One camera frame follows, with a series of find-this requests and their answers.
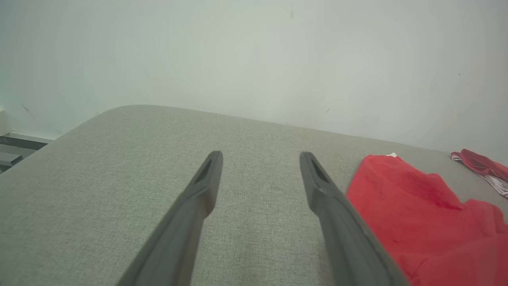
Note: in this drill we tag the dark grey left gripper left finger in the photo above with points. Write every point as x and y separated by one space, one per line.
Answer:
182 230

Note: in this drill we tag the red garment with white band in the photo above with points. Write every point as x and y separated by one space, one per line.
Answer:
416 210

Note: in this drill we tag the red garment with striped trim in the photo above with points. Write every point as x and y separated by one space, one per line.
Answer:
480 163

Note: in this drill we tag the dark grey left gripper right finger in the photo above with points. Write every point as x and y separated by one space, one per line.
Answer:
345 238

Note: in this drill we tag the white and black wall skirting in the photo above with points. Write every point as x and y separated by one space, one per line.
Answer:
20 147

